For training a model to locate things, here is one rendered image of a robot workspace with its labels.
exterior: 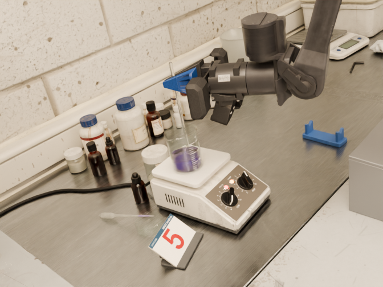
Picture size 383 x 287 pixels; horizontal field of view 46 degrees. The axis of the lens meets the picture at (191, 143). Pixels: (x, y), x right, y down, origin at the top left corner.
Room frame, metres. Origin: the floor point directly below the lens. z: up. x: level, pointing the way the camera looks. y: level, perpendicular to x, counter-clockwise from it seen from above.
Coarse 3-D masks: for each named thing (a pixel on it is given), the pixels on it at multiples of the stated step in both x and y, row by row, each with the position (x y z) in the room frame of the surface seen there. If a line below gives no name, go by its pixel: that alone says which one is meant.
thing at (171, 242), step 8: (168, 224) 0.65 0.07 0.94; (176, 224) 0.66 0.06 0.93; (168, 232) 0.64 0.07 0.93; (176, 232) 0.64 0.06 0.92; (184, 232) 0.65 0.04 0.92; (160, 240) 0.61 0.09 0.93; (168, 240) 0.62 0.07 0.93; (176, 240) 0.63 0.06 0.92; (184, 240) 0.63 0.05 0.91; (160, 248) 0.60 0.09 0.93; (168, 248) 0.60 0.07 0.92; (176, 248) 0.61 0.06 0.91; (168, 256) 0.59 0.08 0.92; (176, 256) 0.59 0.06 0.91
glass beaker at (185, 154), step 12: (168, 132) 0.77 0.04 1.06; (180, 132) 0.78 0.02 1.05; (192, 132) 0.77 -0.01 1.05; (168, 144) 0.74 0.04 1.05; (180, 144) 0.72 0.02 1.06; (192, 144) 0.73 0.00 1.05; (180, 156) 0.72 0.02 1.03; (192, 156) 0.72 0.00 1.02; (180, 168) 0.73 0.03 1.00; (192, 168) 0.72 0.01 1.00
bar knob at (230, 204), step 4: (232, 188) 0.68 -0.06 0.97; (224, 192) 0.68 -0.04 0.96; (228, 192) 0.68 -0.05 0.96; (232, 192) 0.67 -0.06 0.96; (224, 196) 0.67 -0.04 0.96; (228, 196) 0.67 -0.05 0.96; (232, 196) 0.66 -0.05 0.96; (236, 196) 0.68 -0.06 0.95; (224, 200) 0.67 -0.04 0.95; (228, 200) 0.66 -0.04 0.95; (232, 200) 0.65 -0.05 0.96; (236, 200) 0.67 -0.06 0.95; (228, 204) 0.66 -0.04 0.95; (232, 204) 0.66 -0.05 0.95
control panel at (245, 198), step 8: (240, 168) 0.75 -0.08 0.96; (232, 176) 0.73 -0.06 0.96; (240, 176) 0.73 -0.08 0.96; (224, 184) 0.71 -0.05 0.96; (232, 184) 0.71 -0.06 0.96; (256, 184) 0.72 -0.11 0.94; (264, 184) 0.72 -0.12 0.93; (216, 192) 0.69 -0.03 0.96; (240, 192) 0.69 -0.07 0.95; (248, 192) 0.70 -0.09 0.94; (256, 192) 0.70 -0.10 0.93; (216, 200) 0.67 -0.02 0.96; (240, 200) 0.68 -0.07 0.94; (248, 200) 0.68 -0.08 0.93; (224, 208) 0.65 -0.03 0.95; (232, 208) 0.66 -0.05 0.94; (240, 208) 0.66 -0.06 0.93; (232, 216) 0.64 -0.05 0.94; (240, 216) 0.64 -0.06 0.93
